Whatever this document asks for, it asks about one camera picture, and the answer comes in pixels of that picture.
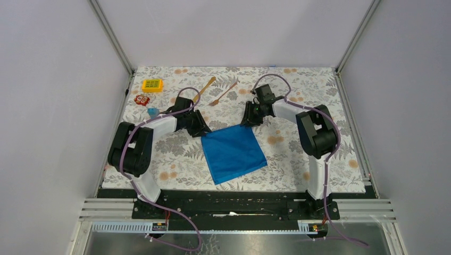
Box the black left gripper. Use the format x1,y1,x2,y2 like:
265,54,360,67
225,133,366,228
183,109,211,137

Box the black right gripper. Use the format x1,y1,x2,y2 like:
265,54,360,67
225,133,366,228
239,101,265,128

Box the blue cloth napkin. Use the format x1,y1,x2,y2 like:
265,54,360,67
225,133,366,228
201,125,268,185

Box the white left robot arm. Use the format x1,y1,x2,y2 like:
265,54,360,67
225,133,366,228
107,96,211,218

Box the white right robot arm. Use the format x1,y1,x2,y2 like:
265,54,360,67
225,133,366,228
241,84,340,219

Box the wooden spoon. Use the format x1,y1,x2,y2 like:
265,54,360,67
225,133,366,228
193,76,216,102

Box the wooden fork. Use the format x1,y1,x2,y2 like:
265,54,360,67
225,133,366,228
209,82,238,106

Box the floral tablecloth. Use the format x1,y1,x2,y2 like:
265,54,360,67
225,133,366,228
121,66,365,193

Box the blue toy train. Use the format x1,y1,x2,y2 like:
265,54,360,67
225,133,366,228
147,107,160,119

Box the red owl toy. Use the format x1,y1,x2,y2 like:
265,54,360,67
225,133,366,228
134,95,150,106

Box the yellow green toy block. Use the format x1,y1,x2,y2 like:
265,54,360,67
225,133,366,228
141,79,164,93

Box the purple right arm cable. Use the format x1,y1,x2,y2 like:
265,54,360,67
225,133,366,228
250,74,369,247

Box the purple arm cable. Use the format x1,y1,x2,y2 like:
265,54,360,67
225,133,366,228
119,87,203,252
250,74,369,247

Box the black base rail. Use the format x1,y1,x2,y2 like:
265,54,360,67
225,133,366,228
97,190,341,232

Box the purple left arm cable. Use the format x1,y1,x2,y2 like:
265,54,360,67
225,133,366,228
119,87,203,252

